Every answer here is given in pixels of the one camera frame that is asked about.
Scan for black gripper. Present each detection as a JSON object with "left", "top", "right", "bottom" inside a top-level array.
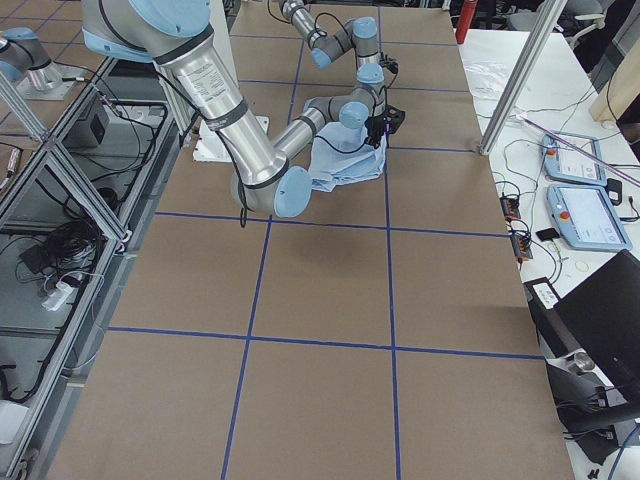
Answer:
[{"left": 365, "top": 114, "right": 389, "bottom": 149}]

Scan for light blue button-up shirt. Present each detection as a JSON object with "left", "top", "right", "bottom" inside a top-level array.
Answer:
[{"left": 308, "top": 101, "right": 387, "bottom": 193}]

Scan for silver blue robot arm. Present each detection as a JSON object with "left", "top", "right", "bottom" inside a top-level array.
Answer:
[
  {"left": 278, "top": 1, "right": 388, "bottom": 69},
  {"left": 82, "top": 1, "right": 388, "bottom": 218}
]

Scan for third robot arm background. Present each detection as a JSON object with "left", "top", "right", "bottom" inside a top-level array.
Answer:
[{"left": 1, "top": 27, "right": 75, "bottom": 100}]

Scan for red cylinder bottle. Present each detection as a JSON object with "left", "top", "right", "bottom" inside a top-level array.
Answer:
[{"left": 455, "top": 0, "right": 477, "bottom": 45}]

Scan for upper teach pendant tablet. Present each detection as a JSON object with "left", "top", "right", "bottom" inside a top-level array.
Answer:
[{"left": 542, "top": 132, "right": 607, "bottom": 187}]

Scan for teach pendant tablet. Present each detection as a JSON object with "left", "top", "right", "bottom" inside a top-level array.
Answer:
[
  {"left": 546, "top": 184, "right": 633, "bottom": 252},
  {"left": 542, "top": 132, "right": 607, "bottom": 187}
]

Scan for lower teach pendant tablet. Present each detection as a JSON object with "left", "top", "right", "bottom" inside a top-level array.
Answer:
[{"left": 546, "top": 184, "right": 633, "bottom": 252}]

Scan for black monitor on stand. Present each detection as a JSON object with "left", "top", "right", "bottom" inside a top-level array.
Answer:
[{"left": 524, "top": 248, "right": 640, "bottom": 466}]

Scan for white power strip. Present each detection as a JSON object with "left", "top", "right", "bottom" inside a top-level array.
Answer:
[{"left": 41, "top": 278, "right": 79, "bottom": 312}]

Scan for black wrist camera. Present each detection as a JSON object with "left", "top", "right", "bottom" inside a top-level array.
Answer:
[
  {"left": 384, "top": 104, "right": 406, "bottom": 135},
  {"left": 379, "top": 52, "right": 399, "bottom": 75}
]

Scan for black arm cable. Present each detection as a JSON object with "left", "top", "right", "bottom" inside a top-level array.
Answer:
[{"left": 314, "top": 84, "right": 389, "bottom": 155}]

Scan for grey aluminium frame post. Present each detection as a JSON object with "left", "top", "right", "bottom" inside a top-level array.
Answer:
[{"left": 478, "top": 0, "right": 567, "bottom": 156}]

